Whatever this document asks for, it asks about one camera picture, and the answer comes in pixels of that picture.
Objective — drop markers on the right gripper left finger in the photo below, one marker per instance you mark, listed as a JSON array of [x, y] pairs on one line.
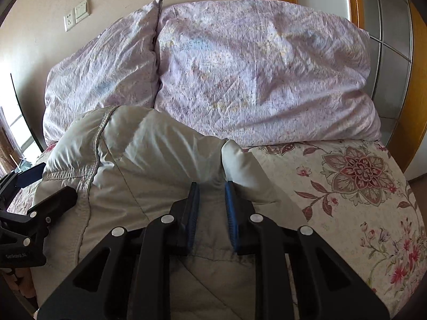
[[127, 275]]

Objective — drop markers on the wall light switch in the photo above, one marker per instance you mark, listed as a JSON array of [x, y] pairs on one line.
[[81, 11]]

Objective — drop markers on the window with dark frame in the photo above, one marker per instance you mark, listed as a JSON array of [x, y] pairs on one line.
[[19, 147]]

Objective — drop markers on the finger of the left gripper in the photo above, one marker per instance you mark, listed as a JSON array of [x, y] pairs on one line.
[[13, 182], [47, 212]]

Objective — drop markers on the beige quilted down jacket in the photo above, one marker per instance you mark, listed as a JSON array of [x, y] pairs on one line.
[[128, 166]]

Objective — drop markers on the lilac floral pillow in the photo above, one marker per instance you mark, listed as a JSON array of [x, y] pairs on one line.
[[117, 68], [264, 72]]

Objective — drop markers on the left lilac floral pillow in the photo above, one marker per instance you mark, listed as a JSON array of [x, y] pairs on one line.
[[117, 68]]

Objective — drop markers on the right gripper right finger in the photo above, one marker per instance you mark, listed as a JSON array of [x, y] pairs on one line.
[[297, 274]]

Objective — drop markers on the right lilac floral pillow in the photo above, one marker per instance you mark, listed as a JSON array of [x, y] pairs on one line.
[[264, 72]]

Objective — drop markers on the wall power socket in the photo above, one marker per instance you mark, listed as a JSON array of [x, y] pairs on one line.
[[69, 21]]

